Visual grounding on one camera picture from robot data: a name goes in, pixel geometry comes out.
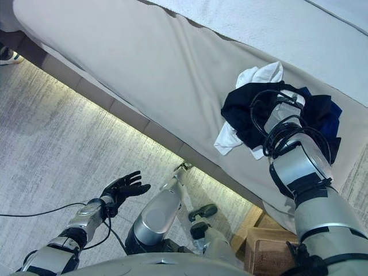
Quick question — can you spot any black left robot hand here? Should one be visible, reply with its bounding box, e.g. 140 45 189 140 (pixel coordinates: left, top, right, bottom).
100 170 151 208

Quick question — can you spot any black garment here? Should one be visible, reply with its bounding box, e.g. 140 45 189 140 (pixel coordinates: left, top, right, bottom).
220 80 342 165

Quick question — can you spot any white garment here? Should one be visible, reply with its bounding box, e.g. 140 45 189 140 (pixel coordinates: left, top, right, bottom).
213 61 284 160

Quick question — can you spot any bed with beige cover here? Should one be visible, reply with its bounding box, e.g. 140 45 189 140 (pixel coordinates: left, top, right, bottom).
13 0 368 231

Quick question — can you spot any brown woven basket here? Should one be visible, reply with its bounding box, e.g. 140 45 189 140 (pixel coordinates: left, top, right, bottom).
244 227 303 276

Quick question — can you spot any silver left robot leg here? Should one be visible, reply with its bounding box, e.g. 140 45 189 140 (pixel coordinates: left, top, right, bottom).
125 162 191 255

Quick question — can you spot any silver robot leg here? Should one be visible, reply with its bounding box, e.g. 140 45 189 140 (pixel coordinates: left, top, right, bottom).
188 203 241 261
125 162 191 255

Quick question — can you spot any large grey area rug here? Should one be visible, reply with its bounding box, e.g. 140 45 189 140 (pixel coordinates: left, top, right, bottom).
0 60 261 276

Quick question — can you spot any grey robot torso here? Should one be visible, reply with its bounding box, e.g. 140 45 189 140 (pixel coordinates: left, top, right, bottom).
62 251 251 276

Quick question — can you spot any silver right robot leg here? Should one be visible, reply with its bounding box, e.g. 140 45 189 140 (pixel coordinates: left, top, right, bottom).
188 203 241 261

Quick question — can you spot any white green sneaker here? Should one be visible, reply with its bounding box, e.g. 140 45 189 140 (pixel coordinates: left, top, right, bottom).
0 42 25 67

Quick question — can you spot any white duvet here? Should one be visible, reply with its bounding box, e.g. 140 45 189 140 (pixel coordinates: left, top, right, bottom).
146 0 368 109

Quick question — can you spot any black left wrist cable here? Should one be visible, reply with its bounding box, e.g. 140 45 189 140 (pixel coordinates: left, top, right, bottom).
0 201 129 251

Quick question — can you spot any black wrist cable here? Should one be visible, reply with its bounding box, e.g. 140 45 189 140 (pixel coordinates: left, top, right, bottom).
0 201 129 251
249 89 339 166

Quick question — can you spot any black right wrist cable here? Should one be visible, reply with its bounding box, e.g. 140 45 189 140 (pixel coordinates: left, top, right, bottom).
249 89 339 166

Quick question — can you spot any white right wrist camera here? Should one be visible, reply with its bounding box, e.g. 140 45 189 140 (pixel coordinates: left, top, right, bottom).
284 91 306 109

